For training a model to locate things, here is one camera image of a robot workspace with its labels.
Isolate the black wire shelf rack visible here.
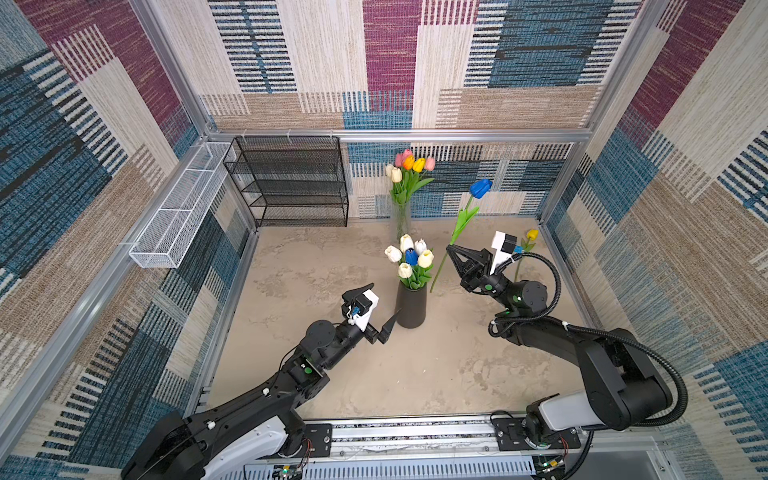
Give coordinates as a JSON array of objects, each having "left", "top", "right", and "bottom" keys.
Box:
[{"left": 223, "top": 136, "right": 349, "bottom": 227}]

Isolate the white wire mesh basket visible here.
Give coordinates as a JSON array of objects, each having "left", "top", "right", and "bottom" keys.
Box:
[{"left": 129, "top": 142, "right": 229, "bottom": 269}]

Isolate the blue tulip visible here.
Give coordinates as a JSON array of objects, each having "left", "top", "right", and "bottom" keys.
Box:
[
  {"left": 404, "top": 248, "right": 420, "bottom": 266},
  {"left": 429, "top": 178, "right": 494, "bottom": 295}
]

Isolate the pink tulip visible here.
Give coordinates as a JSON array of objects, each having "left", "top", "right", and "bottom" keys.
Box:
[{"left": 394, "top": 149, "right": 412, "bottom": 168}]

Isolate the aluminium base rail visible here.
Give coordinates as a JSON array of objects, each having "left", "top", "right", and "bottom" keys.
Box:
[{"left": 155, "top": 410, "right": 661, "bottom": 480}]

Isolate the yellow tulip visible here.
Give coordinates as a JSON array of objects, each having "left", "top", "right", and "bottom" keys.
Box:
[{"left": 515, "top": 229, "right": 539, "bottom": 281}]

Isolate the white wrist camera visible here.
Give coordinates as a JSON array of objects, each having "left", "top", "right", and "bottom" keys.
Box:
[
  {"left": 341, "top": 288, "right": 379, "bottom": 332},
  {"left": 491, "top": 231, "right": 523, "bottom": 273}
]

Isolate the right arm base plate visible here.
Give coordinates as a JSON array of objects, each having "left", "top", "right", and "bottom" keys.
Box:
[{"left": 490, "top": 412, "right": 582, "bottom": 452}]

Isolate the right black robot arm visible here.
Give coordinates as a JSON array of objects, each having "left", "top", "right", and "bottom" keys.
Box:
[{"left": 447, "top": 245, "right": 689, "bottom": 449}]

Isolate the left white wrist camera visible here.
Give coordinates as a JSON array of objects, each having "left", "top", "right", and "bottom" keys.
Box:
[{"left": 341, "top": 288, "right": 379, "bottom": 332}]

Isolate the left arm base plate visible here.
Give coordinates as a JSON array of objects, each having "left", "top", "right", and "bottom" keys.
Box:
[{"left": 278, "top": 423, "right": 333, "bottom": 459}]

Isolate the clear glass vase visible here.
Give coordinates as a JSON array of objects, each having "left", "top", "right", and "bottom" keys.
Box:
[{"left": 390, "top": 201, "right": 412, "bottom": 242}]

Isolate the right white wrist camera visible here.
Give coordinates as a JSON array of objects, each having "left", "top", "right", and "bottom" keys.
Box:
[{"left": 491, "top": 231, "right": 523, "bottom": 273}]

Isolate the dark cylindrical vase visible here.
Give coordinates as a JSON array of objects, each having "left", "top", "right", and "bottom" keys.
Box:
[{"left": 395, "top": 283, "right": 427, "bottom": 329}]

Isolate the cream yellow-tinged tulip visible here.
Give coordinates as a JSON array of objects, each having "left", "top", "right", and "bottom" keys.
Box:
[{"left": 414, "top": 249, "right": 434, "bottom": 288}]

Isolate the tulip bunch yellow orange pink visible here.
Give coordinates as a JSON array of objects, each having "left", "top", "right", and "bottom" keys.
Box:
[{"left": 400, "top": 152, "right": 436, "bottom": 204}]

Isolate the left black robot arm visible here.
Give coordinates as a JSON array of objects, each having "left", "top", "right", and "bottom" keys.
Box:
[{"left": 120, "top": 284, "right": 396, "bottom": 479}]

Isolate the aluminium frame crossbar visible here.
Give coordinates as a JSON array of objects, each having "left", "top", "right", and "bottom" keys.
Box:
[{"left": 207, "top": 128, "right": 593, "bottom": 143}]

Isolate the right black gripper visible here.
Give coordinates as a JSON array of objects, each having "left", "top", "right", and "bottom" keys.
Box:
[{"left": 446, "top": 244, "right": 514, "bottom": 310}]

